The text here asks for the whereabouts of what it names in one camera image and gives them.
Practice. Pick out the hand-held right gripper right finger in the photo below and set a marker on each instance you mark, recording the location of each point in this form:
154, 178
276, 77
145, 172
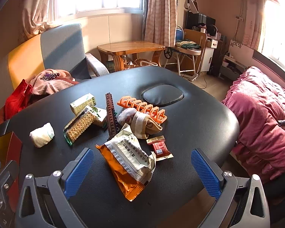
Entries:
205, 173

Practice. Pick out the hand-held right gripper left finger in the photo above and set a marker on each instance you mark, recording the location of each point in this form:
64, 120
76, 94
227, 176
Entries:
78, 171

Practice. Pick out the red box with gold lining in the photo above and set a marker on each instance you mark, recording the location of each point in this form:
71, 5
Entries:
14, 147

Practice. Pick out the cracker packet with black band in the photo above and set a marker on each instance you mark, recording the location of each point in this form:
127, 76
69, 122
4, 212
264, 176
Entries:
78, 126

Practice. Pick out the white towel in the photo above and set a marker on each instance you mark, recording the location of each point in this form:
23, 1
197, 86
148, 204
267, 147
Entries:
41, 135

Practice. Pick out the orange and white snack packet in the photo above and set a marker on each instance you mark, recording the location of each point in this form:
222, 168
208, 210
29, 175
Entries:
128, 161

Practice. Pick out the red and gold candy packet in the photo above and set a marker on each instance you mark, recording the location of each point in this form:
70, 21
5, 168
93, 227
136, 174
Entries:
160, 148

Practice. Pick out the green cracker packet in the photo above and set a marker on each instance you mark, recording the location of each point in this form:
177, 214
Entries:
99, 118

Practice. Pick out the dark biscuit packet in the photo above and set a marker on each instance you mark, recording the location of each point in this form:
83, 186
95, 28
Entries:
111, 114

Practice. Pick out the small cardboard box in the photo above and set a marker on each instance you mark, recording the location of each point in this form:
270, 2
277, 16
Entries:
82, 103

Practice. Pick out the red cloth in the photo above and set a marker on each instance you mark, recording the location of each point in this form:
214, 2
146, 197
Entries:
16, 99

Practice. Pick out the rolled sock bundle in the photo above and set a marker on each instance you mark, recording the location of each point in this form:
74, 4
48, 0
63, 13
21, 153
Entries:
135, 122

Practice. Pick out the pink quilted blanket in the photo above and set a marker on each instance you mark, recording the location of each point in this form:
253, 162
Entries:
258, 114

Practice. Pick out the orange plastic rack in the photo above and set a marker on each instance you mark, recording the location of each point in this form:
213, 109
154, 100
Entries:
144, 108

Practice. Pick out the black oval cushion insert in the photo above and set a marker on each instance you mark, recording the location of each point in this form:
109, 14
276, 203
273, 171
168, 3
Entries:
162, 95

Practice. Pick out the pink towel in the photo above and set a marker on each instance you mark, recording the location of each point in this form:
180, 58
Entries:
52, 82

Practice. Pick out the white cabinet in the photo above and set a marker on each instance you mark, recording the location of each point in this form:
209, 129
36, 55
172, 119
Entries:
210, 52

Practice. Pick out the bags under side table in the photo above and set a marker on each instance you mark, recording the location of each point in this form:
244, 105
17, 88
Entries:
140, 64

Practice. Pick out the grey and yellow armchair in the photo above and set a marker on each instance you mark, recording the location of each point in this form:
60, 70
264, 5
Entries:
59, 45

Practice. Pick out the white floral panel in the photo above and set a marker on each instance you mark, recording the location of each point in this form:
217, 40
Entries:
239, 48

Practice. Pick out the green folded cloth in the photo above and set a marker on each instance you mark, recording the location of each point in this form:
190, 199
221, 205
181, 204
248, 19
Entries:
187, 44

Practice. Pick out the wooden side table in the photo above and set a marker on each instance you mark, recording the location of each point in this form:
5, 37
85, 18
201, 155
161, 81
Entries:
130, 47

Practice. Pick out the wooden folding chair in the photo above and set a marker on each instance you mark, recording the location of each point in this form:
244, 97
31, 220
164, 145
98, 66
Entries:
194, 36

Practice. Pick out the blue globe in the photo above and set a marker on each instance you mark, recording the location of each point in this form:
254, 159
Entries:
179, 32

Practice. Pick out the black monitor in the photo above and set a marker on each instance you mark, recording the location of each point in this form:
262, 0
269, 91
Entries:
200, 19

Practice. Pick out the patterned curtain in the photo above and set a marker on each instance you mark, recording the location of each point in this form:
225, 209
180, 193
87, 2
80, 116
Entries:
160, 11
39, 7
253, 16

